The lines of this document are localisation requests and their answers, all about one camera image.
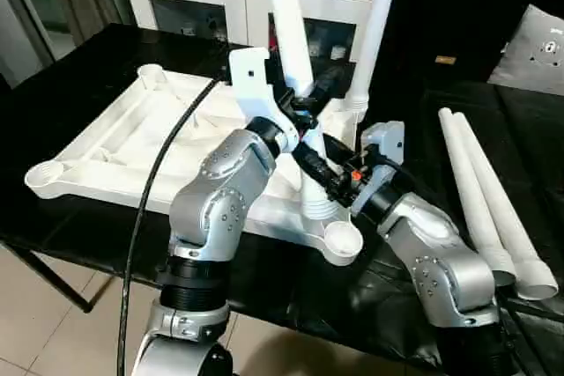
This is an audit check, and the white plastic table leg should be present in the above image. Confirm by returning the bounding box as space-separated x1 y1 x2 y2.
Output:
346 0 404 142
451 112 560 301
438 107 517 275
263 0 341 222

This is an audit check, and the white plastic table top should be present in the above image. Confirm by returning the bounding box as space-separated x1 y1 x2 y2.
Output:
24 64 365 269

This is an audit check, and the black speaker box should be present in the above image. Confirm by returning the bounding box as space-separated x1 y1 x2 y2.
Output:
378 0 530 86

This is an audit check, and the grey cushion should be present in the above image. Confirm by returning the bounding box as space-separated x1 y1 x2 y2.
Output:
486 4 564 96

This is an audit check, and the black work mat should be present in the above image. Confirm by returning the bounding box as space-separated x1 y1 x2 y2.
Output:
0 22 564 372

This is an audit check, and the black table support leg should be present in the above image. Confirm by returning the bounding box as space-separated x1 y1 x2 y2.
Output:
0 238 97 314

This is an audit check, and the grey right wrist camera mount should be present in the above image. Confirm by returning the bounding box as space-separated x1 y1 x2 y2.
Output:
351 120 406 215

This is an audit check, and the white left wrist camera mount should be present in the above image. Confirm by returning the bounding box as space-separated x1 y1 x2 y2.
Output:
226 46 301 153

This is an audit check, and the black right camera cable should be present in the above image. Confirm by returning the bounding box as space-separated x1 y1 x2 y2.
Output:
377 154 532 376

